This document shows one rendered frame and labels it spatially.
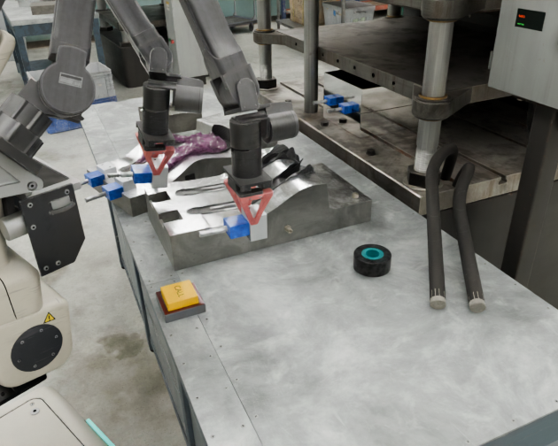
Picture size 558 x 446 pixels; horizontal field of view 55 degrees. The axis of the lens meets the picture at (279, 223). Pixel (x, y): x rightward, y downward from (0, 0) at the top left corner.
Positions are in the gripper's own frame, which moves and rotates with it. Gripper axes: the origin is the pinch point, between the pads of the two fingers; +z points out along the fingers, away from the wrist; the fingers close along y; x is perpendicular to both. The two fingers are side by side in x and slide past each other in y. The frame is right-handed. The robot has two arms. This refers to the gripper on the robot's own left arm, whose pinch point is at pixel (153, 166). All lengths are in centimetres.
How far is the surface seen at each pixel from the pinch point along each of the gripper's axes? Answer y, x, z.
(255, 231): -31.4, -12.4, -1.7
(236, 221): -29.1, -9.0, -3.0
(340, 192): -13.0, -44.0, 3.5
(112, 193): 12.7, 7.1, 14.3
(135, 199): 9.1, 2.2, 14.4
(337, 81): 51, -79, -1
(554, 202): -15, -127, 14
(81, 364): 41, 15, 107
